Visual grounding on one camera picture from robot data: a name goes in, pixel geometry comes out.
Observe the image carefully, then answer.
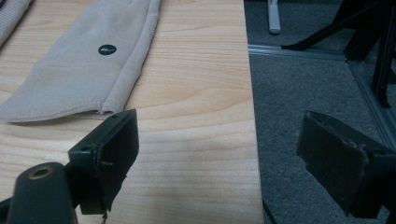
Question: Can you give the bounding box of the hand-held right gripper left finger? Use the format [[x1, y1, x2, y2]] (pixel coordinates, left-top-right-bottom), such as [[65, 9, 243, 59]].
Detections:
[[64, 108, 140, 216]]

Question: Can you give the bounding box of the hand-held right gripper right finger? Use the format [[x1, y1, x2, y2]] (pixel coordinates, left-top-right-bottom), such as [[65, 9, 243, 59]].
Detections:
[[296, 110, 396, 219]]

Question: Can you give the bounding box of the black metal stand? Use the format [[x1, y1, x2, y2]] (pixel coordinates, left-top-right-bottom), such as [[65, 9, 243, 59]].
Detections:
[[281, 0, 396, 109]]

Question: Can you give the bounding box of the grey metal floor rail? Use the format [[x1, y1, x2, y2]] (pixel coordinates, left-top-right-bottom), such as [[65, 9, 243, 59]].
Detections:
[[247, 44, 347, 62], [346, 59, 396, 150]]

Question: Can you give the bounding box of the white metal desk frame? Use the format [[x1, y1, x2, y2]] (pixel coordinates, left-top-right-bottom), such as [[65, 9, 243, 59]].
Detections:
[[267, 0, 282, 35]]

